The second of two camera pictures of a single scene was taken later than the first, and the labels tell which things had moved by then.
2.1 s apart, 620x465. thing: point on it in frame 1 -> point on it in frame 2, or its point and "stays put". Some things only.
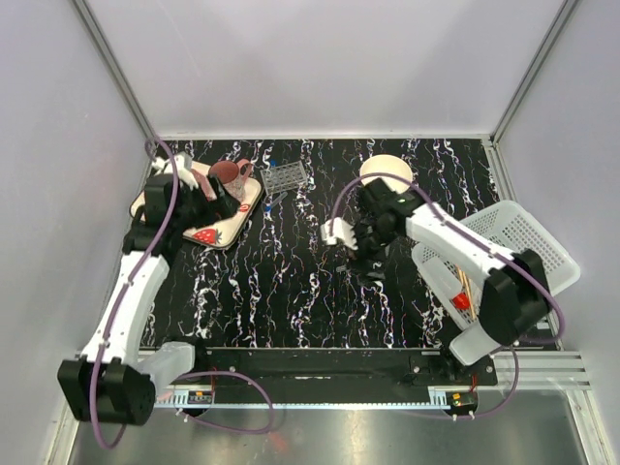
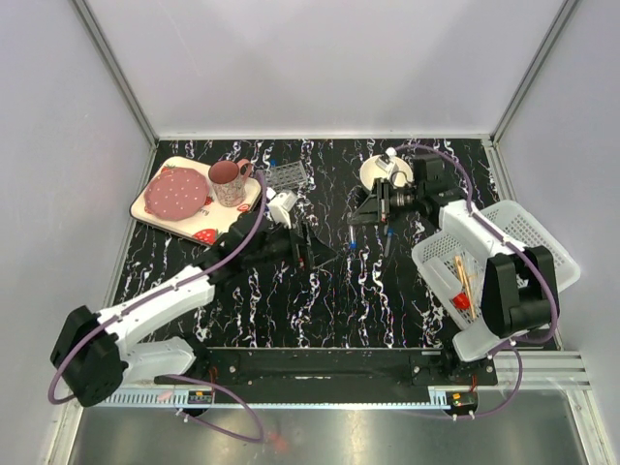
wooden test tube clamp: x=468 y=287 stays put
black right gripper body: x=370 y=242 -> x=386 y=196
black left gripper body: x=208 y=213 -> x=302 y=252
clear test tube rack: x=283 y=177 stays put
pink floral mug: x=233 y=176 stays put
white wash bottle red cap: x=449 y=282 stays put
